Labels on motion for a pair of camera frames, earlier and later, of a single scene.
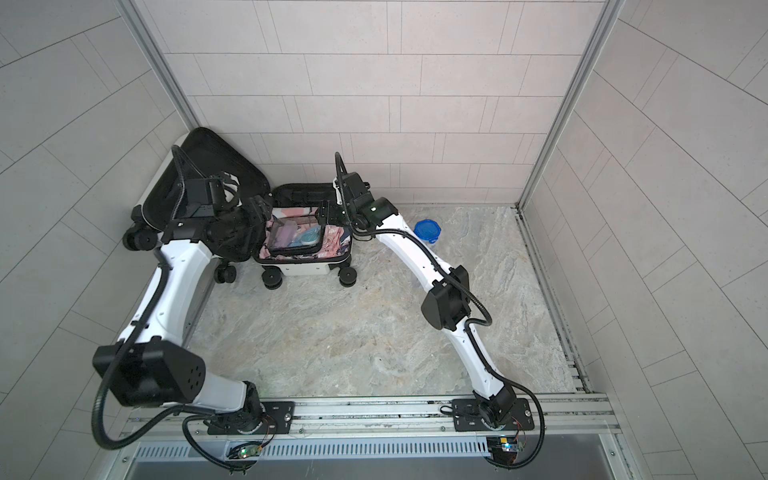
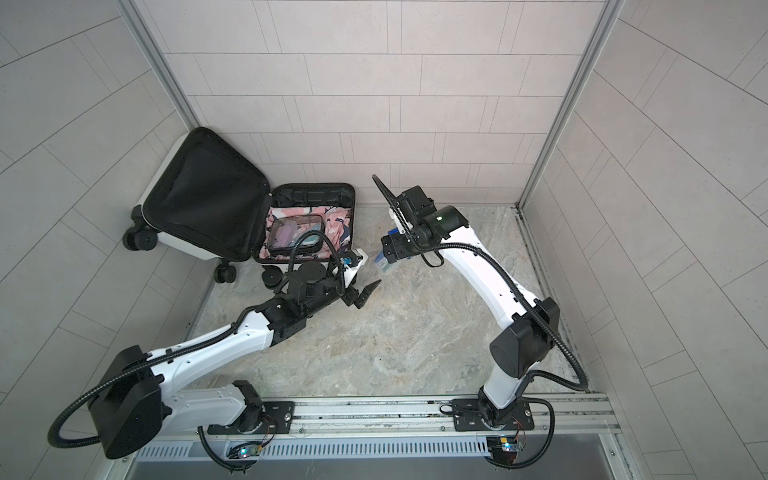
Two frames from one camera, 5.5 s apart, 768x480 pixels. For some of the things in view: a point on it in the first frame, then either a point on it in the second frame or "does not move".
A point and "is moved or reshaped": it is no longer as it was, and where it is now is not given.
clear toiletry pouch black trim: (295, 234) does not move
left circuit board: (249, 451) does not move
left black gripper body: (236, 219) → (329, 294)
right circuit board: (502, 448) does not move
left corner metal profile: (140, 22) does not move
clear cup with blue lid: (427, 230) is moved or reshaped
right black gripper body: (343, 213) → (406, 243)
